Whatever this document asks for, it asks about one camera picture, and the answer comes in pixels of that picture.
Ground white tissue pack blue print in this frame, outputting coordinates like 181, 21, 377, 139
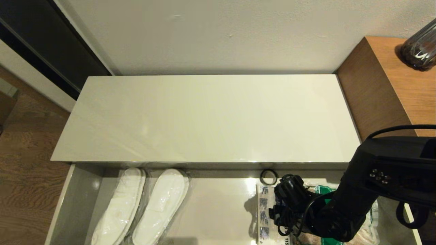
255, 184, 290, 245

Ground dark ribbed glass vase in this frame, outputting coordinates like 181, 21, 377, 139
399, 18, 436, 71

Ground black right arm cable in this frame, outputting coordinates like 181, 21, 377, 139
366, 125, 436, 140

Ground glossy white drawer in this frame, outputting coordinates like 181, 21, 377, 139
44, 163, 423, 245

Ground snack bag green label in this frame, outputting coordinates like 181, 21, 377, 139
293, 180, 380, 245

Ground white slipper in plastic wrap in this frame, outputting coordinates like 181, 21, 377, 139
132, 169, 190, 245
91, 167, 146, 245

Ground brown wooden side cabinet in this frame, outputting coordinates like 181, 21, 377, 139
336, 36, 436, 141

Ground glossy white cabinet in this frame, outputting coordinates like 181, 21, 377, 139
50, 75, 362, 170

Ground black tape roll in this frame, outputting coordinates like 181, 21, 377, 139
260, 169, 279, 186

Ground black door panel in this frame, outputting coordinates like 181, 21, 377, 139
0, 0, 113, 100

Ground white door frame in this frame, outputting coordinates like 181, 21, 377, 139
0, 38, 77, 112

